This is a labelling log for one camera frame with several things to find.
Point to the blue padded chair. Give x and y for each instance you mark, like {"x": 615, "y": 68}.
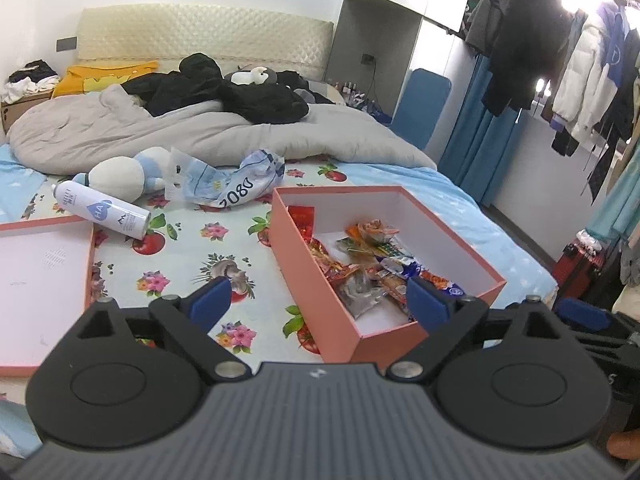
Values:
{"x": 420, "y": 110}

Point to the silver snack packet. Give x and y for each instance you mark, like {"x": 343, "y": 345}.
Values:
{"x": 360, "y": 292}

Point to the blue and white snack packet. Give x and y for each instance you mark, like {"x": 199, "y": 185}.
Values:
{"x": 430, "y": 272}

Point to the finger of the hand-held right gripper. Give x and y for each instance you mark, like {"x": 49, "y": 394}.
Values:
{"x": 582, "y": 312}

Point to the yellow cloth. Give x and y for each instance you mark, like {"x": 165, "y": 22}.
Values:
{"x": 95, "y": 77}

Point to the bedside bottles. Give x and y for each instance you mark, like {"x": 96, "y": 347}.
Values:
{"x": 352, "y": 94}

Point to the red snack packet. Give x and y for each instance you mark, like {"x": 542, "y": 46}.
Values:
{"x": 301, "y": 222}

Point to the white spray can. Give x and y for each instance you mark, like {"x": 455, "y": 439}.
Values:
{"x": 100, "y": 210}

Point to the white and grey soft toy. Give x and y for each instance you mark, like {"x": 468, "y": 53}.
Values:
{"x": 252, "y": 76}

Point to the blue and white hanging top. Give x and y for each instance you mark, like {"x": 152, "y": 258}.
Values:
{"x": 616, "y": 40}

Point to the clear orange snack packet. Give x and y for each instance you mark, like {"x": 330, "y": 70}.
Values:
{"x": 330, "y": 265}

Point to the pink box lid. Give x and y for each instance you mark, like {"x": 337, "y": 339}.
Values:
{"x": 45, "y": 285}

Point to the grey hanging jacket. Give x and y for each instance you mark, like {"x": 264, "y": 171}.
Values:
{"x": 487, "y": 15}

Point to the grey wall switch plate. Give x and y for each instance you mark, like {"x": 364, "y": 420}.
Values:
{"x": 66, "y": 44}

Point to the black jacket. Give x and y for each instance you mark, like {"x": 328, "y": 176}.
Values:
{"x": 215, "y": 90}

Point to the black wall outlet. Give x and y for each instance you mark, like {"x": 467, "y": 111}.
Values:
{"x": 368, "y": 58}

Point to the brown cardboard box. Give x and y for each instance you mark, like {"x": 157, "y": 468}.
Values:
{"x": 22, "y": 112}

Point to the grey wardrobe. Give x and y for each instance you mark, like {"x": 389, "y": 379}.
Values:
{"x": 400, "y": 5}

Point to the person's right hand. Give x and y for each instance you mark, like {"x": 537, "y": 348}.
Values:
{"x": 625, "y": 445}

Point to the black hanging coat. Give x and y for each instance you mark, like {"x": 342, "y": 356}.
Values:
{"x": 530, "y": 45}

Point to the white and blue plush toy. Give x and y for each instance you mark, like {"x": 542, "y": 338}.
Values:
{"x": 125, "y": 175}

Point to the cream quilted headboard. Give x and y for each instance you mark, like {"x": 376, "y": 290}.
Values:
{"x": 200, "y": 30}

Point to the crumpled blue white plastic bag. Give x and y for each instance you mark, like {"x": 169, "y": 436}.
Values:
{"x": 245, "y": 180}

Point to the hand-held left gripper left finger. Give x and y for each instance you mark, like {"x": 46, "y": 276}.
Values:
{"x": 212, "y": 300}

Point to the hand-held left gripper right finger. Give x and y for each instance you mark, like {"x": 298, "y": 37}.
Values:
{"x": 425, "y": 305}

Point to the pile of folded clothes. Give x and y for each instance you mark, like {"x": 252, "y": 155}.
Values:
{"x": 30, "y": 80}

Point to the grey duvet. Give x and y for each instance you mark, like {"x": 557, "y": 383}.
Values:
{"x": 150, "y": 130}

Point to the white puffer jacket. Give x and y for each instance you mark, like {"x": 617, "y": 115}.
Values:
{"x": 582, "y": 75}

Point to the teal hanging garment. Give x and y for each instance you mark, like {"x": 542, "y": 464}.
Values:
{"x": 617, "y": 195}

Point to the blue curtain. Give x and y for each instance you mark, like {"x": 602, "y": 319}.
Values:
{"x": 480, "y": 135}

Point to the green striped snack packet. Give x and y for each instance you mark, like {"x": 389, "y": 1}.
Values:
{"x": 370, "y": 250}

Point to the pink cardboard box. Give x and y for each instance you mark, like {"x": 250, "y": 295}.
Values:
{"x": 380, "y": 210}

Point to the orange and green snack packet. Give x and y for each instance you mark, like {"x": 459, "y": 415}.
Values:
{"x": 375, "y": 230}

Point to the red suitcase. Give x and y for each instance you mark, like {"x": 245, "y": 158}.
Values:
{"x": 577, "y": 272}

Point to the floral bed sheet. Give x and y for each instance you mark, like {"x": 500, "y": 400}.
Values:
{"x": 200, "y": 255}

